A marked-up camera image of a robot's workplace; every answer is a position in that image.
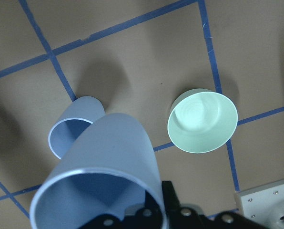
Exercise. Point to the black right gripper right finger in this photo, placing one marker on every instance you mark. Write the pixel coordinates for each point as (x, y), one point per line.
(183, 217)

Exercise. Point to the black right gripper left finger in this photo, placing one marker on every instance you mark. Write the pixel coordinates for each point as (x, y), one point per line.
(146, 216)

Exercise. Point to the light blue plastic cup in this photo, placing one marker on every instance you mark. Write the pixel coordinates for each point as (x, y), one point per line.
(107, 170)

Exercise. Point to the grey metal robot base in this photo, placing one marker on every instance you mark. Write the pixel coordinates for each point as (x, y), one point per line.
(263, 204)

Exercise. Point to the mint green bowl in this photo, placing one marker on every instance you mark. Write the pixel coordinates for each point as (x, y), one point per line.
(201, 121)

